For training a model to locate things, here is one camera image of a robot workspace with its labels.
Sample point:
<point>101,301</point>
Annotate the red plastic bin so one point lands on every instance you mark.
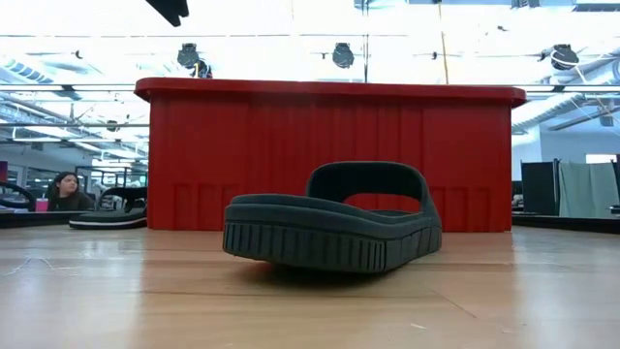
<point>242,160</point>

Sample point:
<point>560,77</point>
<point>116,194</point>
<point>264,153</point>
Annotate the person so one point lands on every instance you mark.
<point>68,199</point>

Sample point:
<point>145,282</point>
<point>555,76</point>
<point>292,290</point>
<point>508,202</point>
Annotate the pink drinking cup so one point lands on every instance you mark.
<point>41,205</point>

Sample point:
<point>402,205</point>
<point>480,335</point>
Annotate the black rubber slide sandal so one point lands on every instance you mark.
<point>315,232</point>

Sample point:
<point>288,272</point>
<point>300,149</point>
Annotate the grey-green fabric panel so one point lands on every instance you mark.
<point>588,189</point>

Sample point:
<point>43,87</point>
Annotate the black round ceiling lamp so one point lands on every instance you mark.
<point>343,55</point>
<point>564,57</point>
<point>188,55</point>

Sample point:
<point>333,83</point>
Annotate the black partition panel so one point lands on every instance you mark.
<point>537,189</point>

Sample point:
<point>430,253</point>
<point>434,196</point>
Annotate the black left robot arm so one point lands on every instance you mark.
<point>169,9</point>

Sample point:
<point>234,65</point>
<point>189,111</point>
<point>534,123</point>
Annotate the black flip-flop sandal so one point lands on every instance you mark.
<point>106,218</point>

